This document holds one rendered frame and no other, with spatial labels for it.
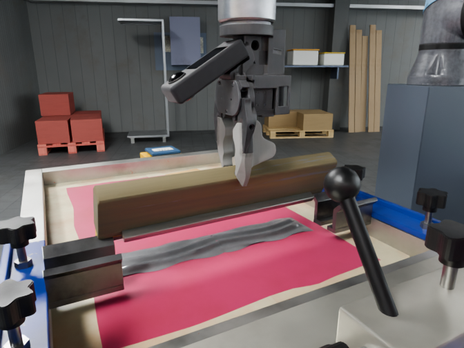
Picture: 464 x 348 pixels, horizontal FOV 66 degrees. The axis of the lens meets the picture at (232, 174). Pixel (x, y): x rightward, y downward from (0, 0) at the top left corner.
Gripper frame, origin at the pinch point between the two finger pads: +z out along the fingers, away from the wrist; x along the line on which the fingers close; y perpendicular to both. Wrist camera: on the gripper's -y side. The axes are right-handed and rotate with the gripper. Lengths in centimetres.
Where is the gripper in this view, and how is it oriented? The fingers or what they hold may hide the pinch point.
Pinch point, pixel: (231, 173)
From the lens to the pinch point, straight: 52.1
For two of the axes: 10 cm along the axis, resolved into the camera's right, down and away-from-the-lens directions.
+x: -4.6, -2.5, 8.5
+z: 0.0, 9.6, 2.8
